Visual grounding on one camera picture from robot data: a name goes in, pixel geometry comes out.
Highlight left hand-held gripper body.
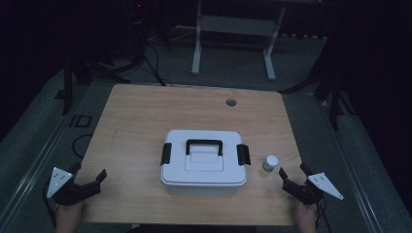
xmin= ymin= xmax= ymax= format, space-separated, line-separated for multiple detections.
xmin=46 ymin=166 xmax=102 ymax=207

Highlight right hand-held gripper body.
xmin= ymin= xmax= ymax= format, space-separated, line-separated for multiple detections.
xmin=281 ymin=172 xmax=345 ymax=206

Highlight person's left hand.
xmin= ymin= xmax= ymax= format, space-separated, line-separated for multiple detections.
xmin=53 ymin=201 xmax=86 ymax=233

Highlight person's right hand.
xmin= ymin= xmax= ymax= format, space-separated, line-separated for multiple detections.
xmin=292 ymin=199 xmax=319 ymax=233

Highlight small white-capped bottle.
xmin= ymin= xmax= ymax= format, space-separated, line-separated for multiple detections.
xmin=261 ymin=154 xmax=280 ymax=173

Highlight black tripod stand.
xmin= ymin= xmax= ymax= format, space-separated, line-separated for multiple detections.
xmin=280 ymin=35 xmax=358 ymax=132
xmin=53 ymin=52 xmax=132 ymax=117

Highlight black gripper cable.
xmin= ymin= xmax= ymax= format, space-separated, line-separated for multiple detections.
xmin=315 ymin=196 xmax=332 ymax=233

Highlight white storage box black handle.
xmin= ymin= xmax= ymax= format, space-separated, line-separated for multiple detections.
xmin=159 ymin=129 xmax=252 ymax=197

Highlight black floor cables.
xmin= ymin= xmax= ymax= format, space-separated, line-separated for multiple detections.
xmin=142 ymin=43 xmax=173 ymax=87

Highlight white metal desk frame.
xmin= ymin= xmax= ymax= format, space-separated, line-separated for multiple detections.
xmin=190 ymin=0 xmax=288 ymax=82

